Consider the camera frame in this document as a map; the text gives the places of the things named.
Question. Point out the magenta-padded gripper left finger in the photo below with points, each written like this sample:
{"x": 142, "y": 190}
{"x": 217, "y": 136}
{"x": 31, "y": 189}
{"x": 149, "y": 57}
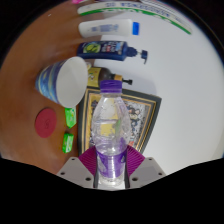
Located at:
{"x": 75, "y": 171}

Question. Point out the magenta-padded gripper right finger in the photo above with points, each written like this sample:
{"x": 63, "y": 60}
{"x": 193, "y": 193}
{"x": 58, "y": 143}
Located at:
{"x": 146, "y": 170}

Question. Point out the clear purple-capped water bottle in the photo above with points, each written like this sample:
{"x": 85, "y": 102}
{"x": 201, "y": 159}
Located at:
{"x": 111, "y": 133}

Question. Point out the framed group photo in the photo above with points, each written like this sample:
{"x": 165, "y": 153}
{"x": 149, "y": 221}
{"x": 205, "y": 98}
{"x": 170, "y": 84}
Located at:
{"x": 143, "y": 118}

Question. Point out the flat round red coaster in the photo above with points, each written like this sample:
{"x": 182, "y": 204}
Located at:
{"x": 46, "y": 122}

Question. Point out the blue patterned paper cup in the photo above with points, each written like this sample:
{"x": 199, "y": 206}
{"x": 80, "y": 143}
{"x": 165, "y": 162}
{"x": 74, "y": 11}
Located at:
{"x": 66, "y": 81}

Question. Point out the yellow-labelled dark pump bottle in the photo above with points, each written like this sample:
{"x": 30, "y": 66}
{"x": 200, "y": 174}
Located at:
{"x": 100, "y": 76}

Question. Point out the dark blue pump bottle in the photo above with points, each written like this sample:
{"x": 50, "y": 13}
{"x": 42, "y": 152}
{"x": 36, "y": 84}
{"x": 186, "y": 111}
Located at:
{"x": 103, "y": 49}

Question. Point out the white blue-capped lotion bottle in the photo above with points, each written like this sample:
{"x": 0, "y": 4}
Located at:
{"x": 106, "y": 28}

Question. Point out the white green shuttlecock tube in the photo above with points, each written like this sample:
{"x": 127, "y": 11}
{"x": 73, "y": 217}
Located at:
{"x": 133, "y": 10}

